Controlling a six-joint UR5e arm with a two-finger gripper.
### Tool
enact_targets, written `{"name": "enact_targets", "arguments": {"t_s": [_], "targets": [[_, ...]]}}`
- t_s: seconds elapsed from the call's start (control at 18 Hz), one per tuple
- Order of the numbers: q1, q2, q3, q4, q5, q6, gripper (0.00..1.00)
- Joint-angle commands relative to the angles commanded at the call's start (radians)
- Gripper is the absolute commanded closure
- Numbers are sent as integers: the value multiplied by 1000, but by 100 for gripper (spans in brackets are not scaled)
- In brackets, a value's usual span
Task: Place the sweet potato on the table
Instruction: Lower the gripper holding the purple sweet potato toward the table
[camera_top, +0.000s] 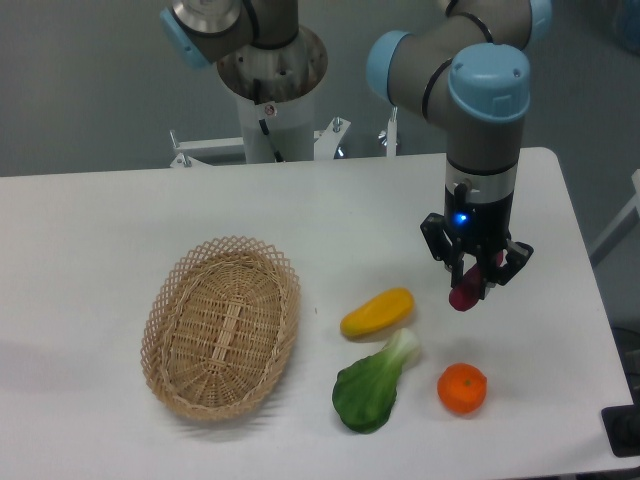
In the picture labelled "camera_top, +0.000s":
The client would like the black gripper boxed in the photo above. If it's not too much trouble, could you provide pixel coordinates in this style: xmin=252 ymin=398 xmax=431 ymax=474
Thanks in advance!
xmin=420 ymin=162 xmax=534 ymax=300

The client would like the purple sweet potato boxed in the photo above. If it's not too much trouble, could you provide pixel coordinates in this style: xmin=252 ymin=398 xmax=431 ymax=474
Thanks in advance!
xmin=449 ymin=263 xmax=483 ymax=312

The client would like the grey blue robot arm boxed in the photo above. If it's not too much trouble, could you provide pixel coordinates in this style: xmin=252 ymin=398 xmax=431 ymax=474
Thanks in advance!
xmin=160 ymin=1 xmax=552 ymax=310

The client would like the yellow mango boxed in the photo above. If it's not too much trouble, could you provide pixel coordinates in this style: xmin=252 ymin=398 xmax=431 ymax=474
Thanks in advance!
xmin=340 ymin=287 xmax=415 ymax=339

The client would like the orange tangerine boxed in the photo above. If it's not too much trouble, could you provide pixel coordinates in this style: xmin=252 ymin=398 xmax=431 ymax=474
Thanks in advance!
xmin=437 ymin=363 xmax=488 ymax=415

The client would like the green bok choy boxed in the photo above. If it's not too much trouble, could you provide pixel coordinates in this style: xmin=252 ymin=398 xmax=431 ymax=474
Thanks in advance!
xmin=331 ymin=328 xmax=421 ymax=434

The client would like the black device at edge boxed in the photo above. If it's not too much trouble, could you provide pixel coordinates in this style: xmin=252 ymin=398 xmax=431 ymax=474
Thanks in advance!
xmin=601 ymin=404 xmax=639 ymax=458

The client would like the woven wicker basket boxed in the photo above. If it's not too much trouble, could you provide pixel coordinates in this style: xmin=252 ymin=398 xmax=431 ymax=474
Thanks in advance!
xmin=141 ymin=236 xmax=301 ymax=421

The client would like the white frame at right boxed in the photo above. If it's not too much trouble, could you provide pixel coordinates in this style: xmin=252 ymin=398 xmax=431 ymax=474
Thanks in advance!
xmin=588 ymin=170 xmax=639 ymax=268

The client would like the black cable on pedestal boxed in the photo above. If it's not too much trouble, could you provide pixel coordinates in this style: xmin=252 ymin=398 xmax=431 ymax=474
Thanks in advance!
xmin=251 ymin=78 xmax=285 ymax=164

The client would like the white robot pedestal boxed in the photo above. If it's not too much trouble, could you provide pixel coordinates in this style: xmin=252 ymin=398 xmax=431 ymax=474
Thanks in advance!
xmin=216 ymin=26 xmax=328 ymax=134

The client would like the white metal base frame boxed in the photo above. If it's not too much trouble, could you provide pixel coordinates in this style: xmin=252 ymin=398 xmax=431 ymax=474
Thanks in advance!
xmin=168 ymin=105 xmax=401 ymax=169

